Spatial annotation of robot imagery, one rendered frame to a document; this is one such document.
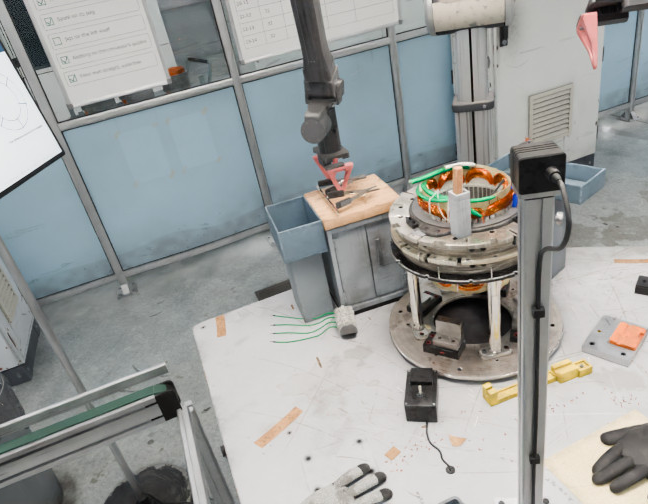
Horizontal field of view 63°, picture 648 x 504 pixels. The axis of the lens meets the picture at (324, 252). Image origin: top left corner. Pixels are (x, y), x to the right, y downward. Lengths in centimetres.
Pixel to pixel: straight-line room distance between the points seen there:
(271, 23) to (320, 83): 196
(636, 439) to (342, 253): 69
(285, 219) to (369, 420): 56
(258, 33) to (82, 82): 96
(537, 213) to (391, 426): 63
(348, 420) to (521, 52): 265
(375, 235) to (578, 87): 262
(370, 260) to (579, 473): 64
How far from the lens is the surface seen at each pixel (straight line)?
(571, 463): 105
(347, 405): 114
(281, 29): 319
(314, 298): 134
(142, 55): 307
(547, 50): 351
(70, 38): 306
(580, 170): 138
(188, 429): 135
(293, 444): 110
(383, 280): 135
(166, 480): 222
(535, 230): 58
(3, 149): 151
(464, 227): 100
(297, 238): 122
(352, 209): 124
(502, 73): 333
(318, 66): 119
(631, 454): 106
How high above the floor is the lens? 160
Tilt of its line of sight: 29 degrees down
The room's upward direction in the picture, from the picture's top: 12 degrees counter-clockwise
